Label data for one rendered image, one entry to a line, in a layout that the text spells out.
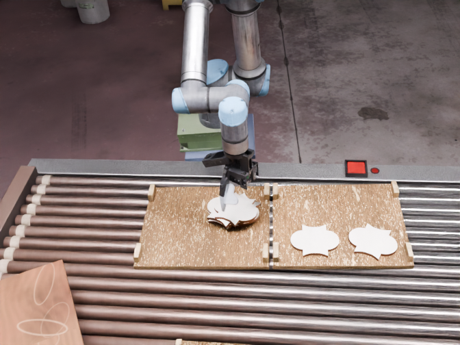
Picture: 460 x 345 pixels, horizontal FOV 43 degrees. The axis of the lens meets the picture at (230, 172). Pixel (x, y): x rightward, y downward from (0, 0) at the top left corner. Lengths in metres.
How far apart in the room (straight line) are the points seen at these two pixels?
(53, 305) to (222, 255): 0.51
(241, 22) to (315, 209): 0.65
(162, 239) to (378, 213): 0.69
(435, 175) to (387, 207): 0.26
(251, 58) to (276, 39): 2.72
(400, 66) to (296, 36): 0.87
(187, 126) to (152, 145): 1.51
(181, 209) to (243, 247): 0.27
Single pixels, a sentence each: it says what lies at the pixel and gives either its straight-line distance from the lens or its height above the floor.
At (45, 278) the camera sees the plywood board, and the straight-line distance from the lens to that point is 1.73.
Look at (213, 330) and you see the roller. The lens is 1.66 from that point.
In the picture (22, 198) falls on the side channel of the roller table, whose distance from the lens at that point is 2.18.
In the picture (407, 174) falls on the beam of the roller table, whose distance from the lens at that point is 2.11.
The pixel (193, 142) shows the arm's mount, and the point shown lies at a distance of 2.25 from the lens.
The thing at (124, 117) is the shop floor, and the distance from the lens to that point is 4.06.
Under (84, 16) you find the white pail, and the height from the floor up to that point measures 0.07.
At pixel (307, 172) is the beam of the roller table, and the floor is 0.91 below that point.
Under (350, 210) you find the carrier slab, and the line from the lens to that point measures 1.93.
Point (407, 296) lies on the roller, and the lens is 1.75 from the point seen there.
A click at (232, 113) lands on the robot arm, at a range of 1.56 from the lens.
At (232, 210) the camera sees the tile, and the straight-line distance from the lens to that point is 1.85.
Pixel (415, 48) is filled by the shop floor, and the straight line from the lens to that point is 4.68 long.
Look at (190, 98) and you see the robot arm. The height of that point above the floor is 1.37.
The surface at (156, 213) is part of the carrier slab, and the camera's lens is 1.96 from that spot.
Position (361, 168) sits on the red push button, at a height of 0.93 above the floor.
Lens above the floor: 2.30
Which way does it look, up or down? 41 degrees down
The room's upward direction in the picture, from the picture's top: 5 degrees counter-clockwise
